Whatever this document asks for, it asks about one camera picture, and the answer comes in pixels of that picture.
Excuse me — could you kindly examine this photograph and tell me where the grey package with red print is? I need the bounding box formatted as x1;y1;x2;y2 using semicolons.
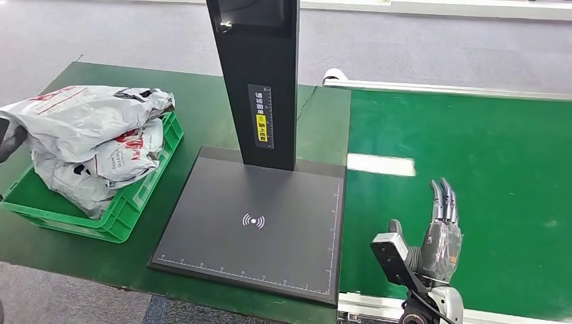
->
84;117;165;190

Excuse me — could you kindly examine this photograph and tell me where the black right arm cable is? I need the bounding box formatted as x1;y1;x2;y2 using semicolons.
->
409;290;457;324

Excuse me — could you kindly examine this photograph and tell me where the grey package with black lettering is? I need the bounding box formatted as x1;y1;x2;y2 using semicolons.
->
0;84;175;165

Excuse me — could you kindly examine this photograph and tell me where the green plastic crate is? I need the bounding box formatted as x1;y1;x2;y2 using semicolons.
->
0;111;185;244

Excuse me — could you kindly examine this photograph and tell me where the plain grey crumpled package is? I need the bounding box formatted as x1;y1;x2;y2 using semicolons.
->
32;149;122;221

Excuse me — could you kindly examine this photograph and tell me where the green conveyor belt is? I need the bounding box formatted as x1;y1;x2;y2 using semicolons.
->
339;89;572;323

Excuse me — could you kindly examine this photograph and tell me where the ruler sticker with yellow label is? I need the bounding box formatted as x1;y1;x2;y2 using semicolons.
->
248;84;275;150

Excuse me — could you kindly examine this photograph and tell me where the white low ledge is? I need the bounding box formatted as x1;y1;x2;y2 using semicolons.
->
130;0;572;22

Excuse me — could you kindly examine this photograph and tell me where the thin black table cable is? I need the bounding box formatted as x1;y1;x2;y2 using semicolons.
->
296;86;319;122

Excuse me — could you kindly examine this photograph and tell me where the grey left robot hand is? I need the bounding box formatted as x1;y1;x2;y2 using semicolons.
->
0;117;28;165

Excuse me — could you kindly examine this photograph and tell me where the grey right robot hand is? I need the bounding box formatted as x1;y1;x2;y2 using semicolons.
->
387;177;464;284

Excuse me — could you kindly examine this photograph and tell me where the black inbound scanning machine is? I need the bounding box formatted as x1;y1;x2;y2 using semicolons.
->
148;0;347;309

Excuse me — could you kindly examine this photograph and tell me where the silver conveyor side rail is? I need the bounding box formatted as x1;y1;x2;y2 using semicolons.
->
337;292;572;324
322;68;572;103

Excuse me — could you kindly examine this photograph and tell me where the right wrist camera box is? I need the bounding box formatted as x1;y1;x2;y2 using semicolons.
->
369;232;429;295

